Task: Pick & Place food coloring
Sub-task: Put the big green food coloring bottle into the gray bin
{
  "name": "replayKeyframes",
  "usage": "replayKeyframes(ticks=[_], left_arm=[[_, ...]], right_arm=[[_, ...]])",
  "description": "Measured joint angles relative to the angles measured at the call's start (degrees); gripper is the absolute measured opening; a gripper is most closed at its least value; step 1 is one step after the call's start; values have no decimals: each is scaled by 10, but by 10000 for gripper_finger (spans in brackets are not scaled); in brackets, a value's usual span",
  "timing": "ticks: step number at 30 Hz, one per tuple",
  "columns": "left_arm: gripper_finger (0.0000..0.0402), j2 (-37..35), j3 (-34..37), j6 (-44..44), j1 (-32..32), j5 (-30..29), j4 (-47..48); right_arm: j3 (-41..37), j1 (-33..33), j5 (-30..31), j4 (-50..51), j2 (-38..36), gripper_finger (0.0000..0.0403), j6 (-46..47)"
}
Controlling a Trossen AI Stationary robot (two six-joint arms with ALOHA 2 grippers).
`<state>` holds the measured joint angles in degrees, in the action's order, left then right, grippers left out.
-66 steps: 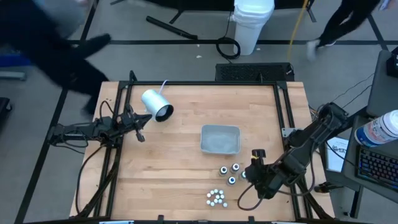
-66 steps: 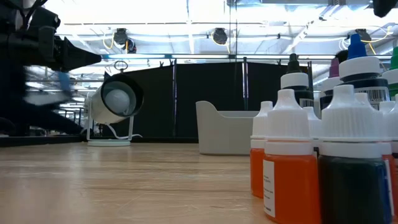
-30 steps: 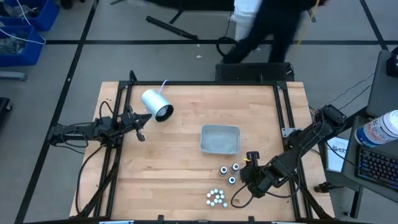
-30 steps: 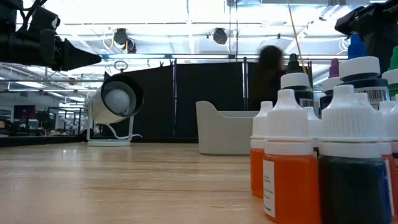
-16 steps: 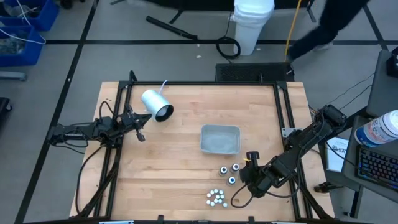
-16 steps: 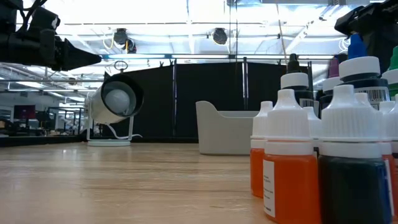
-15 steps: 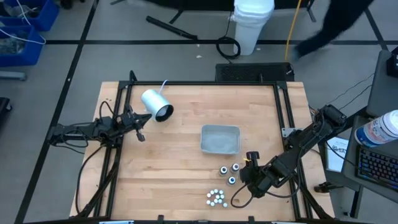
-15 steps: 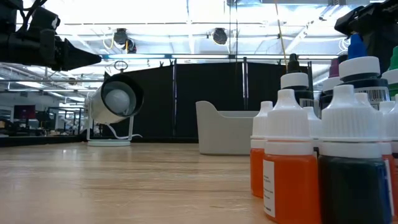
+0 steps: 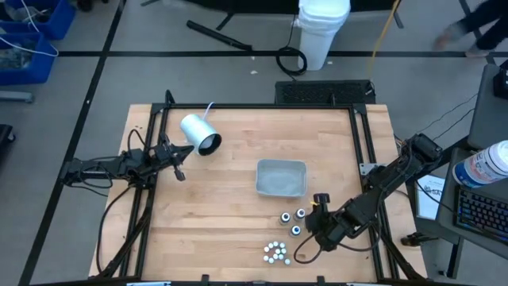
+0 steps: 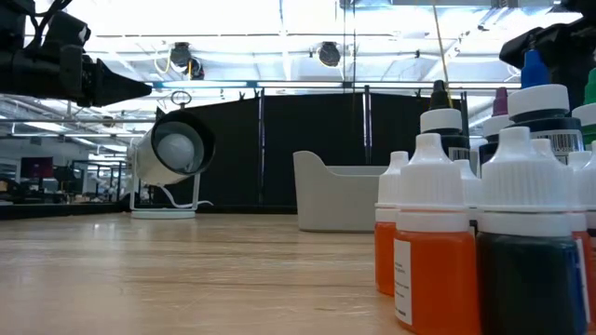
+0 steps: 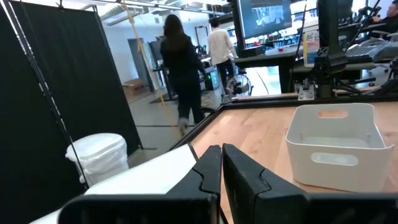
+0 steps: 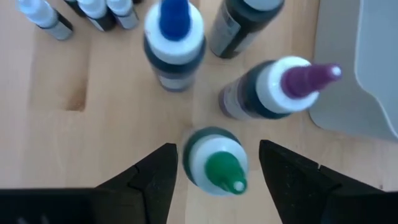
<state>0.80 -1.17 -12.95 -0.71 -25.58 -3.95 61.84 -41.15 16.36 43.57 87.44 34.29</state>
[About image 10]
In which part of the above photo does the large bottle with green tip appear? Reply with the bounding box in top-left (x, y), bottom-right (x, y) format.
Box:
top-left (571, 67), bottom-right (596, 150)

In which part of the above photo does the yellow hanging cable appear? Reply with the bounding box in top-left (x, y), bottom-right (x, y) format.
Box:
top-left (431, 0), bottom-right (451, 87)

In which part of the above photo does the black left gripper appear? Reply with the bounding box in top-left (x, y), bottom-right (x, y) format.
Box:
top-left (0, 44), bottom-right (154, 108)

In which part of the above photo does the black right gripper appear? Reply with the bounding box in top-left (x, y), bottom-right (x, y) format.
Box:
top-left (499, 18), bottom-right (596, 111)

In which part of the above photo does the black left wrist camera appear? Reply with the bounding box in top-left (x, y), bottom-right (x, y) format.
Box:
top-left (44, 11), bottom-right (92, 52)

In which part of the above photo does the white lamp cable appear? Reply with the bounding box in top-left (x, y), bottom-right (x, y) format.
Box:
top-left (157, 183), bottom-right (214, 209)

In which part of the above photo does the white cylindrical spotlight lamp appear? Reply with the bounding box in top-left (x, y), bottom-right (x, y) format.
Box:
top-left (128, 109), bottom-right (216, 220)

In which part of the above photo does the small orange dropper bottle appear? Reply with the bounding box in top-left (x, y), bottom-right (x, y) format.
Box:
top-left (572, 141), bottom-right (596, 327)
top-left (374, 150), bottom-right (411, 297)
top-left (393, 132), bottom-right (481, 335)

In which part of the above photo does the black curtain partition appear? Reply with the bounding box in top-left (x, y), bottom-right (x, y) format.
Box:
top-left (153, 87), bottom-right (469, 215)

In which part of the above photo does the reddish-screen monitor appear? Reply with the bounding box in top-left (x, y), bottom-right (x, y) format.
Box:
top-left (20, 156), bottom-right (55, 181)

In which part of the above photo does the large bottle with black tip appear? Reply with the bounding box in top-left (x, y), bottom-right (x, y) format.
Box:
top-left (420, 79), bottom-right (471, 162)

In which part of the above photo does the small white-capped dropper bottle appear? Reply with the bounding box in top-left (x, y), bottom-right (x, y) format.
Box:
top-left (566, 150), bottom-right (593, 187)
top-left (532, 138), bottom-right (572, 168)

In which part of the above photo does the small dark blue dropper bottle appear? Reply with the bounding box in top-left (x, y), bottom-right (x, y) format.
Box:
top-left (475, 126), bottom-right (589, 335)

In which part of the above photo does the large bottle with blue tip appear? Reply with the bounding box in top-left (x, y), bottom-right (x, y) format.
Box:
top-left (507, 48), bottom-right (585, 164)

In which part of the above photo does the grey plastic bin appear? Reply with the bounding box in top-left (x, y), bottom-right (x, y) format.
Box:
top-left (292, 150), bottom-right (388, 233)

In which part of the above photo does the long ceiling light bar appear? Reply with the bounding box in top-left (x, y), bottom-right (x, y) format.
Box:
top-left (148, 79), bottom-right (522, 90)

